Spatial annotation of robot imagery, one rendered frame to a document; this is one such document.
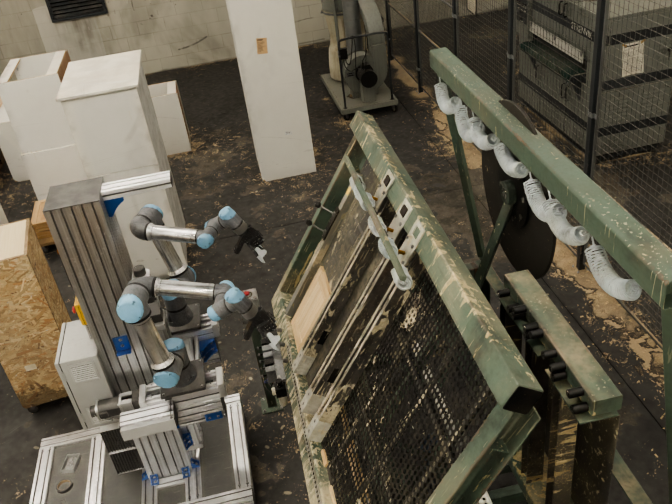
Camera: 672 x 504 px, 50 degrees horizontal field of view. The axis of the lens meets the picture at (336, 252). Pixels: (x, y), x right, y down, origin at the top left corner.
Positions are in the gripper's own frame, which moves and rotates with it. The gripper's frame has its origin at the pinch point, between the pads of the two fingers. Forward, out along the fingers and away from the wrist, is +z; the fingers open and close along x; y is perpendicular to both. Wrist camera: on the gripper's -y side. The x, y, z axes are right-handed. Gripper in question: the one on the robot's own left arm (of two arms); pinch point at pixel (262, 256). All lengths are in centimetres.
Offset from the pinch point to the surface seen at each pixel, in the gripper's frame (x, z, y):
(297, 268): 27.9, 36.2, 1.5
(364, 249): -47, 2, 54
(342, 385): -95, 24, 15
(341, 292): -48, 15, 31
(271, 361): -17, 49, -34
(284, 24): 356, 9, 62
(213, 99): 628, 108, -93
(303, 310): -9.4, 37.9, -2.0
